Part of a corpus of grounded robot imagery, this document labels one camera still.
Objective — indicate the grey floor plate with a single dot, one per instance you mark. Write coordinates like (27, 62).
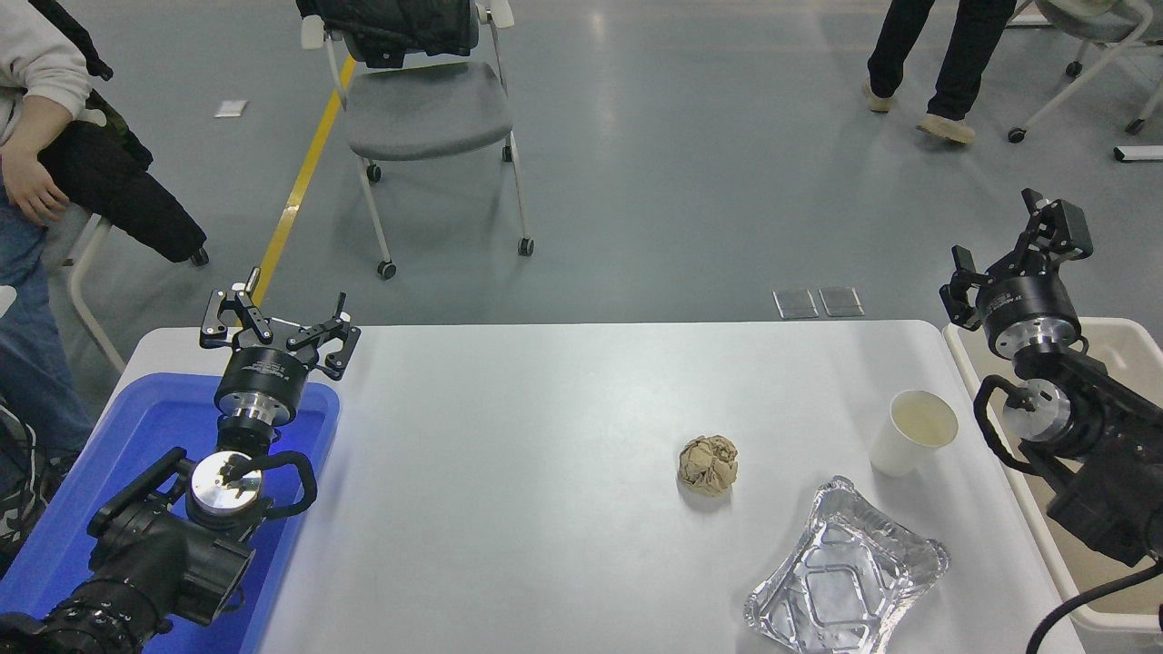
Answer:
(841, 302)
(795, 303)

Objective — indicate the seated person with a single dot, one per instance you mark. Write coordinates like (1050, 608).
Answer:
(27, 54)

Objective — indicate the white paper cup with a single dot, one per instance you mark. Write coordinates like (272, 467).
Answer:
(904, 445)

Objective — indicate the person's hand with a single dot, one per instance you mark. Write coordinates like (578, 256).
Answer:
(32, 186)

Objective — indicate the white-frame wheeled chair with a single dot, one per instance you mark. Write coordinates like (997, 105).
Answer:
(1090, 23)

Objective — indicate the large pale plastic bin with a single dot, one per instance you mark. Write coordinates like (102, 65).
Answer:
(1136, 359)

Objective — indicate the white flat bar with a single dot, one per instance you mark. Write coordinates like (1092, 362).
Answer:
(1140, 153)

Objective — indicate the black garment on lap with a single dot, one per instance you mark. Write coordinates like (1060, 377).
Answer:
(118, 191)

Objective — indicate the silver foil tray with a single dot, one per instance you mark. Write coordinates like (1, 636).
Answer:
(845, 581)

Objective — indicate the person in dark trousers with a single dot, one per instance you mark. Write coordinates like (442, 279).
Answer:
(963, 54)

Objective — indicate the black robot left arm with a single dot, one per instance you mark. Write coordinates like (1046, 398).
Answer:
(164, 554)

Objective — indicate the blue plastic tray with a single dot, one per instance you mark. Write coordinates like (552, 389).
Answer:
(136, 436)

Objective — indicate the grey seat white-frame chair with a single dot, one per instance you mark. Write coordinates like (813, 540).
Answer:
(427, 113)

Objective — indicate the white paper scrap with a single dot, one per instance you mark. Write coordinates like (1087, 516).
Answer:
(231, 108)

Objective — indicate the black bag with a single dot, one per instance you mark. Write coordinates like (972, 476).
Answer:
(23, 490)

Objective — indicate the white chair frame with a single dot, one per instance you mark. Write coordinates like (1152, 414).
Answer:
(82, 300)

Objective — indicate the crumpled tan paper ball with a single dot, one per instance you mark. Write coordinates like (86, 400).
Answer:
(709, 465)

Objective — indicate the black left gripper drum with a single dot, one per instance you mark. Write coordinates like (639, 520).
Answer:
(263, 374)

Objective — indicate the black jacket on chair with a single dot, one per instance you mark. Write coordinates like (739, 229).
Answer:
(400, 27)

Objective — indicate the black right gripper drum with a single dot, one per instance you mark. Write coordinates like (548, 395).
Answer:
(1031, 302)

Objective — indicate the person's forearm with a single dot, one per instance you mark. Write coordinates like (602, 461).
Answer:
(36, 123)

